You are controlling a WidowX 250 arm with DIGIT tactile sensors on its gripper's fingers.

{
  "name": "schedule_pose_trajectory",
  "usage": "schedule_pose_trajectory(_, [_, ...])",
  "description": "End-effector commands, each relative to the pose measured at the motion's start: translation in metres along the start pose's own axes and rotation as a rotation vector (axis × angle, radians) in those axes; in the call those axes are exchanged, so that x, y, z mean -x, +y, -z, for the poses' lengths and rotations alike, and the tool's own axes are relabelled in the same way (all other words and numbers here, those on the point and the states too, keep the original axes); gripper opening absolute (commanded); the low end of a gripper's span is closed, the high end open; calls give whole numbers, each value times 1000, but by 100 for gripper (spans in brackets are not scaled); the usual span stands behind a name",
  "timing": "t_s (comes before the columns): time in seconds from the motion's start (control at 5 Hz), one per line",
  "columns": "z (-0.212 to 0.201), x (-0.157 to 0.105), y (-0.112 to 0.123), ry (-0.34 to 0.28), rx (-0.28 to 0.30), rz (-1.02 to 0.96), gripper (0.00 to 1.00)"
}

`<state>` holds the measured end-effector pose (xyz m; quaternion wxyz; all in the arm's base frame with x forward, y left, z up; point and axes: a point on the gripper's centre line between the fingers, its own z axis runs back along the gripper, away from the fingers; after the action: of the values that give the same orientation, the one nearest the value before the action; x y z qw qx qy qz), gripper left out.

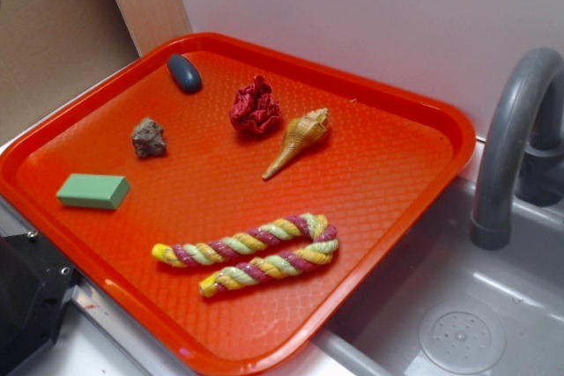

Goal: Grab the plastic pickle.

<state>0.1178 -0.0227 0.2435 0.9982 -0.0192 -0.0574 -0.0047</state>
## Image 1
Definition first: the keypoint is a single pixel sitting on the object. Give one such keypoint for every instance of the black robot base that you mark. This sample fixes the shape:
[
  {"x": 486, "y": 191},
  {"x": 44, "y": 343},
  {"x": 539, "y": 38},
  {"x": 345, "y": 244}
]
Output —
[{"x": 36, "y": 286}]

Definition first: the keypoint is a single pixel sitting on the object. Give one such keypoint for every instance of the green rectangular block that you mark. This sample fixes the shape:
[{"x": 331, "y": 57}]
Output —
[{"x": 94, "y": 191}]

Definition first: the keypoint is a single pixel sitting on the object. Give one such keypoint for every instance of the grey toy faucet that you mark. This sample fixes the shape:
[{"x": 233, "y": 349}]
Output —
[{"x": 523, "y": 154}]

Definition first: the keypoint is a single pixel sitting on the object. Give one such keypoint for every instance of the grey plastic sink basin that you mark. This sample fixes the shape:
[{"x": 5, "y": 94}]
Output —
[{"x": 438, "y": 305}]

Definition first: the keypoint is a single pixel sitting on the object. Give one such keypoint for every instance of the tan spiral seashell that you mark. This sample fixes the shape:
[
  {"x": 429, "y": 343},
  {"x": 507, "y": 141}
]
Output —
[{"x": 301, "y": 134}]

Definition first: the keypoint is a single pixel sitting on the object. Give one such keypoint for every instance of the multicolour twisted rope toy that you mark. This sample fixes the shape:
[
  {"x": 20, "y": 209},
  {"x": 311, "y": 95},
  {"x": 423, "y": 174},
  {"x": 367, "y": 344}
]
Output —
[{"x": 286, "y": 247}]

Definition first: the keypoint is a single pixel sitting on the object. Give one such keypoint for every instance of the dark grey plastic pickle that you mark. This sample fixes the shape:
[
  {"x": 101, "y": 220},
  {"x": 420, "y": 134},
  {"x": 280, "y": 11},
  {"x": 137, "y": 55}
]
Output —
[{"x": 184, "y": 73}]

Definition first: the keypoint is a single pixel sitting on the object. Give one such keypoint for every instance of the red crumpled fabric ball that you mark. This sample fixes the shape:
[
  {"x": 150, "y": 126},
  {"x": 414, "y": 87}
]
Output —
[{"x": 254, "y": 109}]

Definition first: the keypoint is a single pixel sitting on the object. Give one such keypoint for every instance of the grey brown rock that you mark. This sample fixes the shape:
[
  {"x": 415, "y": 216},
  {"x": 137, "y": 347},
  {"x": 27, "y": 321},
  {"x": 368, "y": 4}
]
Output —
[{"x": 148, "y": 139}]

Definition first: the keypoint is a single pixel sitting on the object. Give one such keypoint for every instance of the orange plastic tray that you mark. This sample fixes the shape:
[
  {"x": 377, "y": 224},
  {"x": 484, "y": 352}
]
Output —
[{"x": 388, "y": 155}]

